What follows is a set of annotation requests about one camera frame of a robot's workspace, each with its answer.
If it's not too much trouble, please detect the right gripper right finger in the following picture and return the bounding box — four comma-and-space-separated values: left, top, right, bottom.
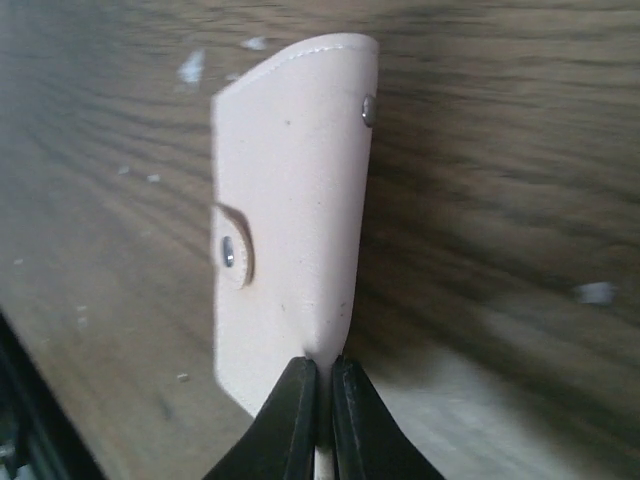
332, 356, 443, 480

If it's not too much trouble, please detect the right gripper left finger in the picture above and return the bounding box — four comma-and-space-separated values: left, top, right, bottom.
205, 357, 317, 480

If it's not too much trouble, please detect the pink leather card holder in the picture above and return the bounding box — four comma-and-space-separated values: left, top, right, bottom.
209, 33, 381, 419

